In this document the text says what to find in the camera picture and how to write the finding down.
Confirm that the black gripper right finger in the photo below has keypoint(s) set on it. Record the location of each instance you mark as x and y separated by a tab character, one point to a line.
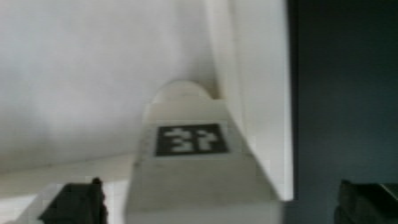
366	203

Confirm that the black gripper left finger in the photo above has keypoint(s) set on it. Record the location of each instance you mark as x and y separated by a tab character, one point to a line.
67	204

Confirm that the white table leg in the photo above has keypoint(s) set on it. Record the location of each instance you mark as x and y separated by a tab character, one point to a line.
199	184

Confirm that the white square tabletop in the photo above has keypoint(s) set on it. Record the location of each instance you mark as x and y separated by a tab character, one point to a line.
119	66

